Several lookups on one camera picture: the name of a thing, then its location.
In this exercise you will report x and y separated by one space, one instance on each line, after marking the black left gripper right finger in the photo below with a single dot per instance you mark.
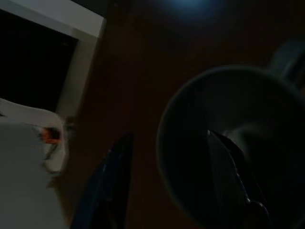
228 181

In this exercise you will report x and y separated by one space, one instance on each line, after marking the dark blue bowl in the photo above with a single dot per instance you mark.
188 107

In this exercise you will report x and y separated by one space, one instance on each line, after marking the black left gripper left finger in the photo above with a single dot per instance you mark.
107 190

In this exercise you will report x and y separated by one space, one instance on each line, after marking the white open shelf unit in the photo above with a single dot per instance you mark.
81 57

